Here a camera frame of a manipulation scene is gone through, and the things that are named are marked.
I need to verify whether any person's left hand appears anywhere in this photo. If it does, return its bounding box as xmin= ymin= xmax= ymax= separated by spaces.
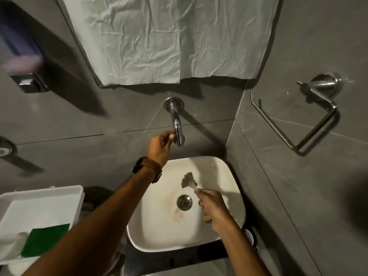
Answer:
xmin=147 ymin=130 xmax=175 ymax=169

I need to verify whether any person's right hand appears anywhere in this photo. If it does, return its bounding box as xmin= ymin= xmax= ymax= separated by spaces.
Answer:
xmin=194 ymin=189 xmax=233 ymax=229

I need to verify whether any chrome wall faucet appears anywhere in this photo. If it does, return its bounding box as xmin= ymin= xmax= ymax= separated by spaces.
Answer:
xmin=163 ymin=97 xmax=185 ymax=148

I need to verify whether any white scrubbing brush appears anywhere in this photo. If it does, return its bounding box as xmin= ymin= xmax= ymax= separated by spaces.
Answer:
xmin=181 ymin=172 xmax=202 ymax=207

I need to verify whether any person's right forearm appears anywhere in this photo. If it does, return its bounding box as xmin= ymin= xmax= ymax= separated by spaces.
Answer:
xmin=218 ymin=218 xmax=272 ymax=276

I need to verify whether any person's left forearm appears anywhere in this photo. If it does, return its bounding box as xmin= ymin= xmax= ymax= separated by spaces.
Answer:
xmin=22 ymin=167 xmax=159 ymax=276

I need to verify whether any white ceramic sink basin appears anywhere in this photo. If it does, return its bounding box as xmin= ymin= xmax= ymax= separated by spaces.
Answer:
xmin=127 ymin=156 xmax=246 ymax=253

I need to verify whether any chrome sink drain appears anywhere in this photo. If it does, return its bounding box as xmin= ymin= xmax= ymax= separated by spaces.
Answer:
xmin=177 ymin=194 xmax=193 ymax=211

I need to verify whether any brown leather wristwatch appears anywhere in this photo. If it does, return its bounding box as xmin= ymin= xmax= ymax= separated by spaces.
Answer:
xmin=131 ymin=157 xmax=163 ymax=184

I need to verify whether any white round container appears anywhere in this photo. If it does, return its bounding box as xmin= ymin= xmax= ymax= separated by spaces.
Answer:
xmin=243 ymin=228 xmax=256 ymax=247

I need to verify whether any crumpled white paper sheet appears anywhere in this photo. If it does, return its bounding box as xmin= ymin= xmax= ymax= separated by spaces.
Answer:
xmin=61 ymin=0 xmax=280 ymax=86

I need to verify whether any chrome toilet paper holder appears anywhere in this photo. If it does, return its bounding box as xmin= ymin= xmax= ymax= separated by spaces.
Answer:
xmin=250 ymin=72 xmax=343 ymax=151

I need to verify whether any white plastic tray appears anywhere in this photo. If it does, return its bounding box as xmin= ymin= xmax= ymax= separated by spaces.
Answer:
xmin=0 ymin=185 xmax=85 ymax=262

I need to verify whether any green scouring pad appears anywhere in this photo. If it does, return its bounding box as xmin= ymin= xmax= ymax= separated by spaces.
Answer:
xmin=21 ymin=223 xmax=71 ymax=258

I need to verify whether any white cloth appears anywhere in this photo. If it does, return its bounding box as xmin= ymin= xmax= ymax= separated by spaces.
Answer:
xmin=0 ymin=232 xmax=30 ymax=262

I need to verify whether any chrome wall fixture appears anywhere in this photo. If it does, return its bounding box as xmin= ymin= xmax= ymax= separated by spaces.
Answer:
xmin=0 ymin=137 xmax=14 ymax=158

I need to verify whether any wall soap dispenser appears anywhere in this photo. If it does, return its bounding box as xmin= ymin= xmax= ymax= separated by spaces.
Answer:
xmin=0 ymin=0 xmax=49 ymax=94

